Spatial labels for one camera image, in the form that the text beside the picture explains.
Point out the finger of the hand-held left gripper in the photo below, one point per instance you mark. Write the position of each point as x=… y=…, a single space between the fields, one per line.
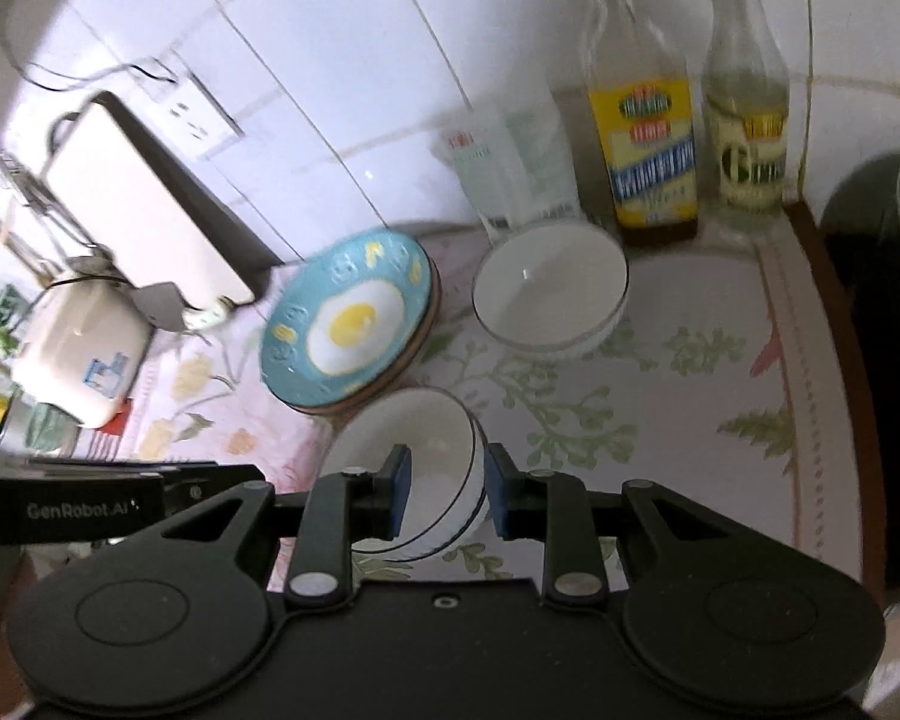
x=82 y=510

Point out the white wall socket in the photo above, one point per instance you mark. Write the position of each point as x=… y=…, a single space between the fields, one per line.
x=195 y=109

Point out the white cutting board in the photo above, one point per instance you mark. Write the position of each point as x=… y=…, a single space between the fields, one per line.
x=142 y=202

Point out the yellow label glass bottle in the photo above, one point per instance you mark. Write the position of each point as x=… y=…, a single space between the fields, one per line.
x=652 y=157

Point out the clear bottle yellow cap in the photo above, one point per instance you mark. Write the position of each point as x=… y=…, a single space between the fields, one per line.
x=750 y=157

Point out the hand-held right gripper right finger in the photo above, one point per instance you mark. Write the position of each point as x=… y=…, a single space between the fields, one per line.
x=495 y=499

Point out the white rice cooker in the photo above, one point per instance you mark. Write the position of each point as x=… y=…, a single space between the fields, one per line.
x=67 y=345

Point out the white plastic seasoning bag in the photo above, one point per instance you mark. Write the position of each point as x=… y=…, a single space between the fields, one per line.
x=510 y=165

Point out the floral tablecloth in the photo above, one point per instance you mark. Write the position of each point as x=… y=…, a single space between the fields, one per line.
x=645 y=390

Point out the grey plastic holder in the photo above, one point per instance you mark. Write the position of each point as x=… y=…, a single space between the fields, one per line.
x=157 y=307

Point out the dark green pot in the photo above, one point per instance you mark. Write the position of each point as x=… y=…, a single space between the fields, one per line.
x=870 y=240

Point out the white bowl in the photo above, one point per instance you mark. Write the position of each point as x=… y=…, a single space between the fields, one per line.
x=547 y=285
x=463 y=514
x=570 y=349
x=435 y=457

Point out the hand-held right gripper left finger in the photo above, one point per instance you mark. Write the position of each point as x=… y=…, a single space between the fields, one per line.
x=399 y=495

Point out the hanging metal utensils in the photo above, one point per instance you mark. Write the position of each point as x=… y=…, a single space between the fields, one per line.
x=34 y=195

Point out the blue fried egg plate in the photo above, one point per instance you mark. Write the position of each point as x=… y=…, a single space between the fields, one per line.
x=345 y=322

